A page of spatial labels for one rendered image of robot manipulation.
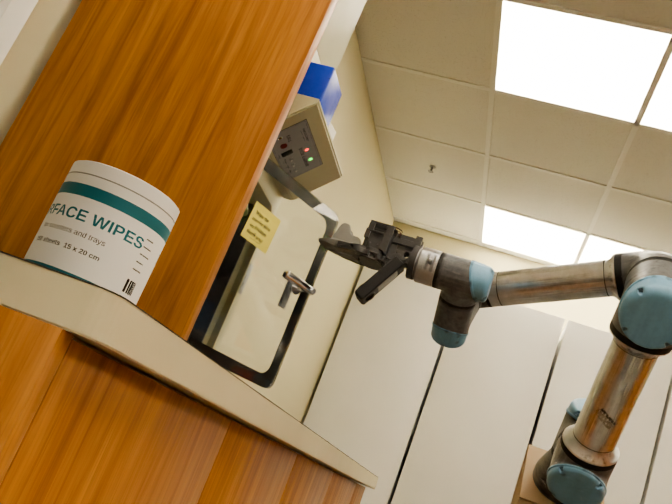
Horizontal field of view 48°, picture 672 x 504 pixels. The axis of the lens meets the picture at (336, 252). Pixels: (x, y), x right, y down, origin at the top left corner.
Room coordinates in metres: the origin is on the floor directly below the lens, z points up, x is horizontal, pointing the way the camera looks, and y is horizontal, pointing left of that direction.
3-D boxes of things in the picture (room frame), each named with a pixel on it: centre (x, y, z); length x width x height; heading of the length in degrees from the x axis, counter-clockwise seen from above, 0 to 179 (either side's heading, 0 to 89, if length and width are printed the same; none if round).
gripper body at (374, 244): (1.47, -0.10, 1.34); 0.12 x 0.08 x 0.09; 74
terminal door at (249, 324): (1.43, 0.13, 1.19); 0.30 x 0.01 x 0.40; 135
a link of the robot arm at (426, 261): (1.45, -0.18, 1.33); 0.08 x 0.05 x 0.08; 164
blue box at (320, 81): (1.38, 0.17, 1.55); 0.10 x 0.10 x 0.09; 74
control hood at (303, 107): (1.46, 0.15, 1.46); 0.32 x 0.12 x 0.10; 164
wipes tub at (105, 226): (0.84, 0.25, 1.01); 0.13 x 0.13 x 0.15
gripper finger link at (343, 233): (1.48, 0.00, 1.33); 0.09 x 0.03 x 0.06; 74
